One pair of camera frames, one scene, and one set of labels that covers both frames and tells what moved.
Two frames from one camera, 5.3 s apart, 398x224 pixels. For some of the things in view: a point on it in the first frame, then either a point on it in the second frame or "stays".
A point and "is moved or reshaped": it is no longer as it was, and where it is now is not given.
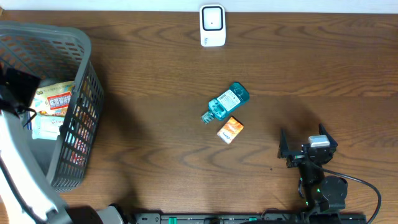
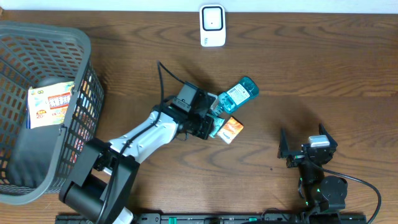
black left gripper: x=14 y=85 to x=206 y=127
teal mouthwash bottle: x=218 y=107 is moved or reshaped
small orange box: x=230 y=130 stays
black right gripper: x=296 y=157 stays
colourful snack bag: x=53 y=100 stays
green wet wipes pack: x=46 y=127 to x=217 y=121
